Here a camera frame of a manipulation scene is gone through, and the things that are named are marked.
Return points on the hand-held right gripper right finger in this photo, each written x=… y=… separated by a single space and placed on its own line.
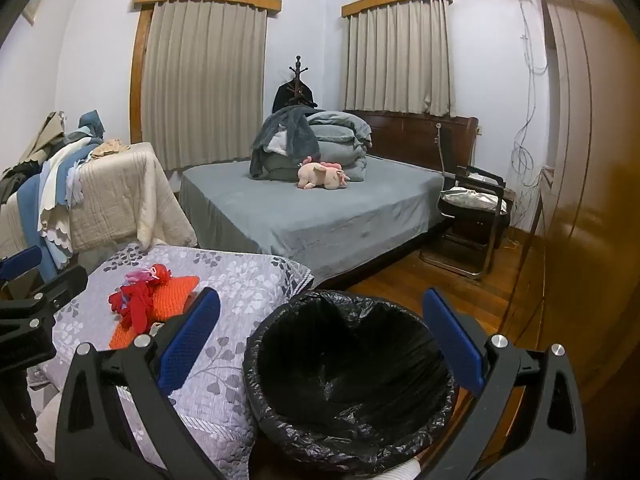
x=457 y=340

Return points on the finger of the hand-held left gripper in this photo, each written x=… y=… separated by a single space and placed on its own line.
x=45 y=300
x=20 y=262

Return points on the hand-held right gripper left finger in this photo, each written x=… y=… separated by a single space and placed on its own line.
x=187 y=340

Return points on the white tissue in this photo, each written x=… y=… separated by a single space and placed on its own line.
x=156 y=329

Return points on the orange foam net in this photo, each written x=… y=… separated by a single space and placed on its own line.
x=172 y=295

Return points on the red glove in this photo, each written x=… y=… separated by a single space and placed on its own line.
x=131 y=307

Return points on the red plastic ball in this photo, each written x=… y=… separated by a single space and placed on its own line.
x=161 y=272

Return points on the pink plastic bag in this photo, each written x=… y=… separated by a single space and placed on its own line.
x=137 y=276

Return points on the bin with black liner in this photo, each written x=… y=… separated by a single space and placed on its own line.
x=345 y=375

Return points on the blue white scalloped blankets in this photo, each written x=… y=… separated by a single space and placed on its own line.
x=50 y=195

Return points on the grey floral quilt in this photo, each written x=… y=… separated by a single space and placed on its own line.
x=240 y=280

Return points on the black metal chair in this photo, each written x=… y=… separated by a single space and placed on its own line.
x=480 y=240

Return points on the olive cloth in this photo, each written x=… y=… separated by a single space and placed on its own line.
x=47 y=135

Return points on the white chair cushion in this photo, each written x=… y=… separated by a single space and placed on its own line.
x=472 y=199

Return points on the tan crumpled cloth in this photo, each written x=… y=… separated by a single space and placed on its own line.
x=110 y=149

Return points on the dark blue cloth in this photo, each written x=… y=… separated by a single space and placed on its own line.
x=91 y=122

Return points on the bed with grey sheet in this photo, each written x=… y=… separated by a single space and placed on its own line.
x=320 y=215

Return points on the pink plush toy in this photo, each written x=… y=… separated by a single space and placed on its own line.
x=320 y=175

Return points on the dark wooden headboard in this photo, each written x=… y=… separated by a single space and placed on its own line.
x=405 y=135

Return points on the wooden wardrobe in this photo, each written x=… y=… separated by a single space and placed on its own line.
x=590 y=160

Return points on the folded grey duvets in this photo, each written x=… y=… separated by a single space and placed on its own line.
x=340 y=145

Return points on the dark grey fleece blanket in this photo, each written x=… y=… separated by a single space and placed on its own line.
x=287 y=130

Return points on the wide beige curtain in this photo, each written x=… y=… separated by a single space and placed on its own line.
x=205 y=85

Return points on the wooden coat rack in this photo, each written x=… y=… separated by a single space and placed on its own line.
x=298 y=72

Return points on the narrow beige curtain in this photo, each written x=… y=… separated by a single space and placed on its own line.
x=400 y=55

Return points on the wall picture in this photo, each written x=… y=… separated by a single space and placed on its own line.
x=36 y=7

